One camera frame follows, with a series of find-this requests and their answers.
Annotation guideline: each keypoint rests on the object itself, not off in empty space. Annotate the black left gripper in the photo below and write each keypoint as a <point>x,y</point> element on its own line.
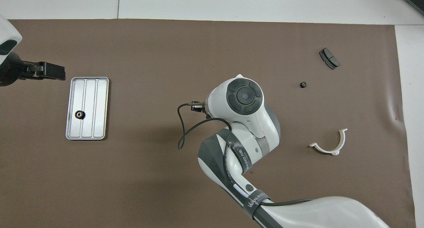
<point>10,70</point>

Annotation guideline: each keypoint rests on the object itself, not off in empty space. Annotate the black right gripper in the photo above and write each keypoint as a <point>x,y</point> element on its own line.
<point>199,109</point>

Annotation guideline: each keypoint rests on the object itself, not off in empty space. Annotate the large black bearing gear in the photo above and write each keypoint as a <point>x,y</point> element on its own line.
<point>79,114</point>

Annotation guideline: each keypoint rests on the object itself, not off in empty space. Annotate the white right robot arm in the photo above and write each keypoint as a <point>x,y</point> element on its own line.
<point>245,122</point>

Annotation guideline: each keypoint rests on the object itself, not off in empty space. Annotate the silver metal tray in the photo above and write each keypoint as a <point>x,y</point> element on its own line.
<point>96,102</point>

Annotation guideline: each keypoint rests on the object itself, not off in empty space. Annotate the brown table mat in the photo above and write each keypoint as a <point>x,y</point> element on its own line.
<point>149,175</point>

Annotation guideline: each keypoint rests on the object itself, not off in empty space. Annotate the short dark grey brake pad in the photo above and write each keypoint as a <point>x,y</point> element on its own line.
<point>329,58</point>

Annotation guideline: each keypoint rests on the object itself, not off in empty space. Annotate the white curved plastic bracket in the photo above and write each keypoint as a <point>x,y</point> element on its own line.
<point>326,150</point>

